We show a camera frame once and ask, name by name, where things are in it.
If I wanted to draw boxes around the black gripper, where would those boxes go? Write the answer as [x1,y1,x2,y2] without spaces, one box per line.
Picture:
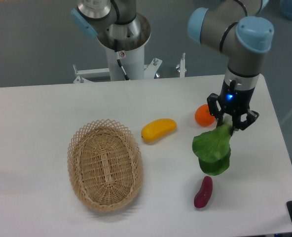
[207,79,259,130]

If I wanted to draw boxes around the green leafy vegetable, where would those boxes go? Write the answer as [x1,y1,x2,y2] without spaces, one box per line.
[192,116,232,176]

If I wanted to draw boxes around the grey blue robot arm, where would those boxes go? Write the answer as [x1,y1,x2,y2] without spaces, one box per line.
[71,0,274,131]

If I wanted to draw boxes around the orange tangerine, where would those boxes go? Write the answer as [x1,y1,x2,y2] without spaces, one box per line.
[194,104,215,127]

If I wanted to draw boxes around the yellow mango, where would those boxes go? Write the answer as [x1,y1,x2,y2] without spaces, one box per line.
[141,118,177,142]

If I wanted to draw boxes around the purple sweet potato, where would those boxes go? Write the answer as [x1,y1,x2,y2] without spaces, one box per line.
[193,176,213,208]

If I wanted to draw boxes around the woven wicker basket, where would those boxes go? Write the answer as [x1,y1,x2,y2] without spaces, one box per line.
[67,119,144,212]

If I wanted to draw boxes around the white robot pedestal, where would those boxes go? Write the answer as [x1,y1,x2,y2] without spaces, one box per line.
[73,12,188,83]

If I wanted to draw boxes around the black cable on pedestal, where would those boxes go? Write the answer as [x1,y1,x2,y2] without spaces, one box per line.
[113,39,130,81]

